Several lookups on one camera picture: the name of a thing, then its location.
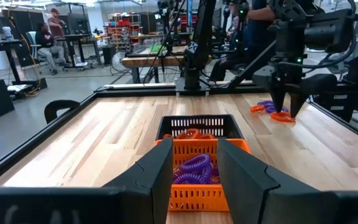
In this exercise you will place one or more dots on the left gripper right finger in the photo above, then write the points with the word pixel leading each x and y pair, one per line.
pixel 244 186

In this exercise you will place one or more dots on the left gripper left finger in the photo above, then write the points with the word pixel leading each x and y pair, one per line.
pixel 148 186

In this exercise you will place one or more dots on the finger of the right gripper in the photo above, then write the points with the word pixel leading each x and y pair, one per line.
pixel 297 104
pixel 278 99

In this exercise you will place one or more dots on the orange plastic basket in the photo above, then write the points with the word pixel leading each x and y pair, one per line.
pixel 197 187

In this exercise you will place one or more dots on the person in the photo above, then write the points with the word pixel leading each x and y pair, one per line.
pixel 47 43
pixel 259 31
pixel 228 62
pixel 57 28

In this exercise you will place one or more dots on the black cabinet with labels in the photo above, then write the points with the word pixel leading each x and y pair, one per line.
pixel 353 99

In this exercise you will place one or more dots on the black plastic basket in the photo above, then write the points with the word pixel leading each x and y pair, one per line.
pixel 165 127

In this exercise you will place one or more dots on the wooden top bench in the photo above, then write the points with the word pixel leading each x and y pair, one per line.
pixel 141 61

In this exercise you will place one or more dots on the round background fan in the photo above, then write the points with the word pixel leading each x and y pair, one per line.
pixel 119 61

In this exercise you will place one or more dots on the parts shelf with boxes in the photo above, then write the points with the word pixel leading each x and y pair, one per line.
pixel 120 31

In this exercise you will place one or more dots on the black work table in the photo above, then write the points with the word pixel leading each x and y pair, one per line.
pixel 82 36

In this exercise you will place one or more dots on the grey office chair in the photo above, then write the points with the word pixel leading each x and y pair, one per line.
pixel 31 40

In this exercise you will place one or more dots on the white cup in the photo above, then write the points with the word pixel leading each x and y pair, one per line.
pixel 7 33

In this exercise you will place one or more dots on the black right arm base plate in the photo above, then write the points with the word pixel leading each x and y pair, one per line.
pixel 193 91

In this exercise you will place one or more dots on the black aluminium table frame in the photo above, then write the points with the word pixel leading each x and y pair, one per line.
pixel 129 92

